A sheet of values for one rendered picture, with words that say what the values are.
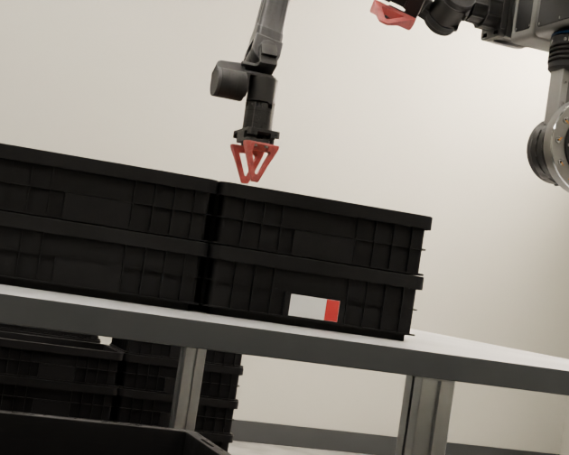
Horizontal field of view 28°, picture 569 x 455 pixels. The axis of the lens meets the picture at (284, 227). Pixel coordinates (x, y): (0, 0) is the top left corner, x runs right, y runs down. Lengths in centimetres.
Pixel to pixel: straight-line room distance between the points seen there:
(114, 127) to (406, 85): 152
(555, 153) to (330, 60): 346
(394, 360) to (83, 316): 48
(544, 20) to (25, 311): 136
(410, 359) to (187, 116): 377
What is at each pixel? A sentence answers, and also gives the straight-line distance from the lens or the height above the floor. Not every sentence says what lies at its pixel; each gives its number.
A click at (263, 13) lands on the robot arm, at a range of 231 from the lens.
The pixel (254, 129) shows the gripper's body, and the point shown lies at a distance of 214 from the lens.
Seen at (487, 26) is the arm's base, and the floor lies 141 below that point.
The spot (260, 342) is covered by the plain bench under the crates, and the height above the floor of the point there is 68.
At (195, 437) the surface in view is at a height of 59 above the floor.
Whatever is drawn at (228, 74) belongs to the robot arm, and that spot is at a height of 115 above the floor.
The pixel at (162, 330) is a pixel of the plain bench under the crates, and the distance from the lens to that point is 161.
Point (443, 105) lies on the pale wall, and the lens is 590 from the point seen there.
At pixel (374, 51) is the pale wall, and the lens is 577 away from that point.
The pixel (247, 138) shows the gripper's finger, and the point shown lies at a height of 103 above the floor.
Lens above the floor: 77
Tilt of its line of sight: 3 degrees up
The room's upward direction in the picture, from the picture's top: 9 degrees clockwise
